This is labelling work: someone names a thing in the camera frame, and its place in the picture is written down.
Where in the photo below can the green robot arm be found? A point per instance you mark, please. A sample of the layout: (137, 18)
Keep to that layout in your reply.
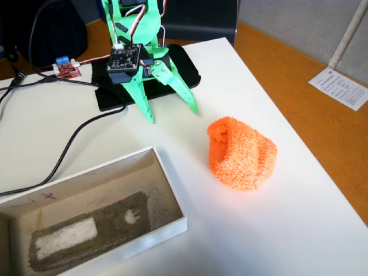
(143, 26)

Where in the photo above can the brown foam insert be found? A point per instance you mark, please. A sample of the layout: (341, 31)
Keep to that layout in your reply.
(115, 212)

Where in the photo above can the black bag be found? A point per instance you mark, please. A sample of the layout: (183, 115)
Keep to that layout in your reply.
(57, 31)

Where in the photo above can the white cardboard box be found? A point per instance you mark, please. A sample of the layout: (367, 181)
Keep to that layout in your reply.
(169, 198)

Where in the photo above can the black camera circuit board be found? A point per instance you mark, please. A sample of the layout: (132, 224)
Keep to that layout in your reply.
(124, 59)

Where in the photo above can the red circuit board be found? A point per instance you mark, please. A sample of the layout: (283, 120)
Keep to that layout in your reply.
(66, 70)

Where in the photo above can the white pole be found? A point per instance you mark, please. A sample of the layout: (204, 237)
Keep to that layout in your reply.
(348, 34)

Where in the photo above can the printed paper sheet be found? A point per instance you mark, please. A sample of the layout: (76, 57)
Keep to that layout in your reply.
(339, 87)

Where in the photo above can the black chair back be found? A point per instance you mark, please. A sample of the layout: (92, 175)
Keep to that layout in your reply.
(198, 20)

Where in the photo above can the green gripper black servo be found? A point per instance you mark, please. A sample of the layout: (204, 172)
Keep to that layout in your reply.
(160, 69)

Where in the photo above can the orange fuzzy sock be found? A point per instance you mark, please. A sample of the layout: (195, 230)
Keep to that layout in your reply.
(241, 155)

